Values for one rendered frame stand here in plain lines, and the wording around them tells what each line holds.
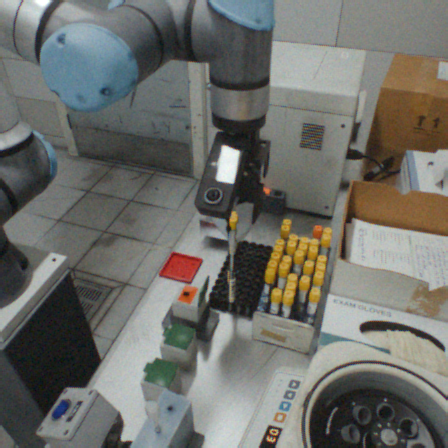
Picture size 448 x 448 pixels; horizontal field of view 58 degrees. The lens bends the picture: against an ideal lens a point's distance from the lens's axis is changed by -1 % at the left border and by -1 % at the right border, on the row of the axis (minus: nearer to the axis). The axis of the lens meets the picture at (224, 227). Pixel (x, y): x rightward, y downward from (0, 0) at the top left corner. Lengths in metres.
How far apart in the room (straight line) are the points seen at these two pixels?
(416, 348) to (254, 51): 0.46
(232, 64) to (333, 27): 1.69
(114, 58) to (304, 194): 0.65
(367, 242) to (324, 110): 0.27
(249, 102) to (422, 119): 0.81
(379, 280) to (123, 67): 0.49
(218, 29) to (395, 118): 0.85
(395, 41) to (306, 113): 1.34
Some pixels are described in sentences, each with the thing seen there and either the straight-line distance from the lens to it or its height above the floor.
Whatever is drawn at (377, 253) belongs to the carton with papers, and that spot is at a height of 0.94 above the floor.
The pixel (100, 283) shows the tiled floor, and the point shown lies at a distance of 2.07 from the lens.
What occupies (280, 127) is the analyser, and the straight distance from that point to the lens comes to 0.89.
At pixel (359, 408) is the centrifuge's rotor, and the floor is 0.99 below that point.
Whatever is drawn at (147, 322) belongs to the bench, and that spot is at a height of 0.87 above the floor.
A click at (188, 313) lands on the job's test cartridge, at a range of 0.70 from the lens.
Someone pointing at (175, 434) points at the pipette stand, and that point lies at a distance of 0.56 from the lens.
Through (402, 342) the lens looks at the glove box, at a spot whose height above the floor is 0.97.
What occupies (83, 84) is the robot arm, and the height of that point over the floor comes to 1.34.
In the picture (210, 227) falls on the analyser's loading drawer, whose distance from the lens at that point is 0.87.
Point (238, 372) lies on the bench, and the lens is 0.70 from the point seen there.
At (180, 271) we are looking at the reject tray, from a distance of 0.84.
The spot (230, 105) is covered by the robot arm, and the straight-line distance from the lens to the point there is 0.51.
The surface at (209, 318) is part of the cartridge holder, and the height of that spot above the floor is 0.89.
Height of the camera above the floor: 1.48
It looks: 41 degrees down
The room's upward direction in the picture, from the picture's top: straight up
